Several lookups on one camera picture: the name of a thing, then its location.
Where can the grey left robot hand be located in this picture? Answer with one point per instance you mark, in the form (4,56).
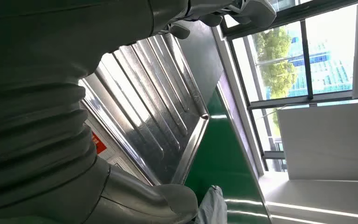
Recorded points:
(58,31)

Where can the plain grey courier package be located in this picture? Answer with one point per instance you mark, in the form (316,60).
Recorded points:
(211,207)

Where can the dark window frame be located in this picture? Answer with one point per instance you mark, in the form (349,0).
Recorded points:
(306,61)

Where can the steel scale tray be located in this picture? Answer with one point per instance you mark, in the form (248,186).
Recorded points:
(154,108)

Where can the green conveyor belt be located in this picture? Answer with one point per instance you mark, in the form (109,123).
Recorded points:
(222,154)

